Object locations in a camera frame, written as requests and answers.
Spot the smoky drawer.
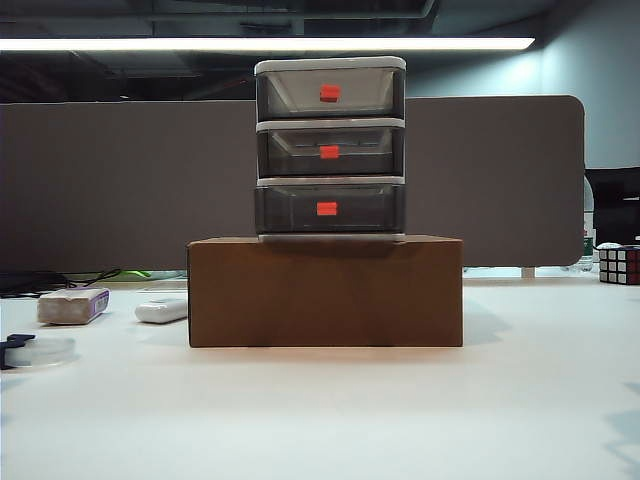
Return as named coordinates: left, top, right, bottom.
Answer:
left=257, top=68, right=405, bottom=120
left=257, top=125, right=405, bottom=178
left=254, top=184, right=406, bottom=236

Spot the smoky drawer between two drawers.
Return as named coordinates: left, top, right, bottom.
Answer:
left=257, top=125, right=405, bottom=178

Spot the smoky drawer under cabinet lid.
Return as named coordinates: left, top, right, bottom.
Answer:
left=257, top=68, right=405, bottom=120

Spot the brown cardboard box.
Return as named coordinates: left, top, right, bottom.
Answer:
left=186, top=234, right=465, bottom=349

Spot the white remote control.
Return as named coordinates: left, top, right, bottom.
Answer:
left=134, top=296, right=190, bottom=324

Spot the grey-brown desk partition panel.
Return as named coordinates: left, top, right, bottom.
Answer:
left=0, top=94, right=587, bottom=274

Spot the long ceiling light strip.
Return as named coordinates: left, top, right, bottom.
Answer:
left=0, top=35, right=537, bottom=53

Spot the beige block with purple label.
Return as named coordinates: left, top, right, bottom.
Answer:
left=36, top=286, right=112, bottom=327

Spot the clear plastic bottle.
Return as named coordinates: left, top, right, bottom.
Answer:
left=581, top=174, right=598, bottom=264

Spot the black monitor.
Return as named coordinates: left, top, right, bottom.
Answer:
left=584, top=168, right=640, bottom=247

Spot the black rubiks cube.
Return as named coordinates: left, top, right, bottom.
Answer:
left=596, top=242, right=640, bottom=288

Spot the white plastic drawer cabinet frame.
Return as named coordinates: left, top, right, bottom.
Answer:
left=253, top=55, right=407, bottom=244

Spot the black cable bundle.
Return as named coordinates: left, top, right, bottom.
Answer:
left=0, top=268, right=124, bottom=299

